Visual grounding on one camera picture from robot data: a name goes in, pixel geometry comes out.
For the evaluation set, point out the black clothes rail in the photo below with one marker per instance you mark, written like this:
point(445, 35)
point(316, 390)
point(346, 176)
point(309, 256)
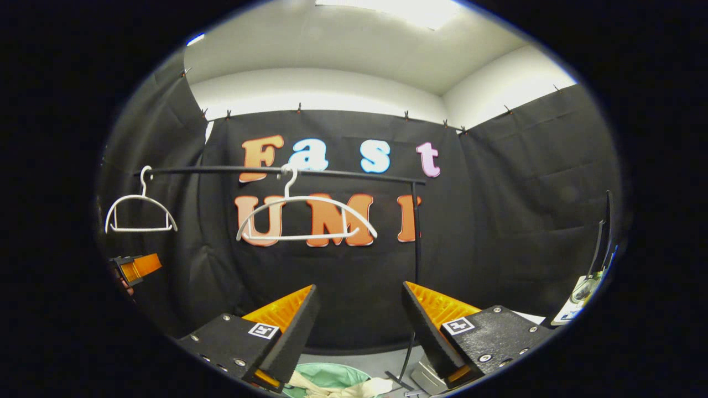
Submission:
point(359, 175)

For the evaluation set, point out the white plastic hanger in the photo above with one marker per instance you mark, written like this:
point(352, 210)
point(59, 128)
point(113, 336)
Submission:
point(138, 197)
point(301, 198)

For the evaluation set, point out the small ceiling light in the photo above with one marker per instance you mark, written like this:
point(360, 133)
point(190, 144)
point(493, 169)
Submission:
point(194, 40)

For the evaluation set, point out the row of black cloth clips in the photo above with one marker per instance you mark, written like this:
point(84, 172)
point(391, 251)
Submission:
point(299, 108)

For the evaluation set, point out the grey metal base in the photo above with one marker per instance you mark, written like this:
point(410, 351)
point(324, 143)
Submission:
point(428, 378)

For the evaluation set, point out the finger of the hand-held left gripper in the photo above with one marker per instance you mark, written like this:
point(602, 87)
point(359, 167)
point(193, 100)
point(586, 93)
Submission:
point(124, 261)

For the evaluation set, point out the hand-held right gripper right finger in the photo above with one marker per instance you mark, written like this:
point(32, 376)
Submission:
point(428, 337)

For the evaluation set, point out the black backdrop cloth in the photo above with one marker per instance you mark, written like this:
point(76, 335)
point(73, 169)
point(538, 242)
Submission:
point(498, 221)

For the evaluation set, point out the large ceiling light panel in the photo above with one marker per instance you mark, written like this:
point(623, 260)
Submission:
point(392, 11)

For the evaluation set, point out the white plastic object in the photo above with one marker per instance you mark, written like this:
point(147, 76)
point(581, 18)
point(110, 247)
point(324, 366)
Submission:
point(578, 301)

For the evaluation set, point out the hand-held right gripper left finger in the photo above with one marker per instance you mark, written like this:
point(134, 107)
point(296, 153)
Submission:
point(293, 342)

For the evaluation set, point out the green laundry hamper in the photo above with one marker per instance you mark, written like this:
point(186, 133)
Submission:
point(332, 375)

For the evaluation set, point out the cream button shirt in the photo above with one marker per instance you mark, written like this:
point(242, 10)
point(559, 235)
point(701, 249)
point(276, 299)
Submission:
point(354, 389)

